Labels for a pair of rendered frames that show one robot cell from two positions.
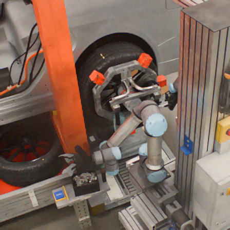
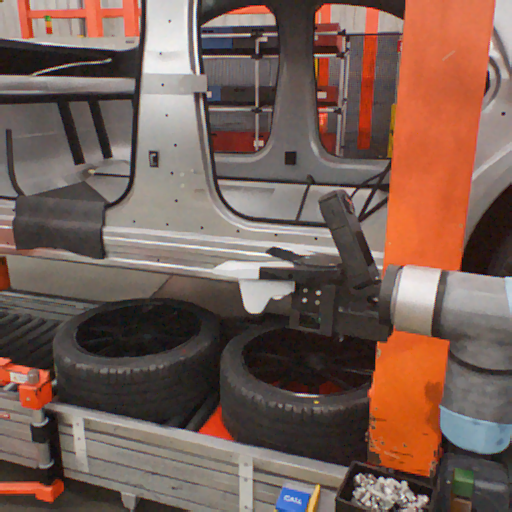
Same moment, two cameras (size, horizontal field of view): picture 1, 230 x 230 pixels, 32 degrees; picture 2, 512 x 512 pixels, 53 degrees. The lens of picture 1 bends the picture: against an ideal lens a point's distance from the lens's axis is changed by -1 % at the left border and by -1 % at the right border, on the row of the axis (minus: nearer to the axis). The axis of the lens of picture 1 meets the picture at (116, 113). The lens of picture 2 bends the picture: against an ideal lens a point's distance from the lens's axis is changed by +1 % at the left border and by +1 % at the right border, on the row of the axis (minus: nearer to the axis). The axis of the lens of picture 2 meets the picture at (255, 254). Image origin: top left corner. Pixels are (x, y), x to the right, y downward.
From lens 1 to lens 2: 1.82 m
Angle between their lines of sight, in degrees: 39
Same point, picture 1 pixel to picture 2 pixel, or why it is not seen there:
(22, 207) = (215, 496)
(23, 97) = not seen: hidden behind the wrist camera
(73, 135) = (404, 335)
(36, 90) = (374, 235)
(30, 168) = (274, 404)
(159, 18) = not seen: outside the picture
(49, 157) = (333, 405)
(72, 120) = not seen: hidden behind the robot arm
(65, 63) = (458, 47)
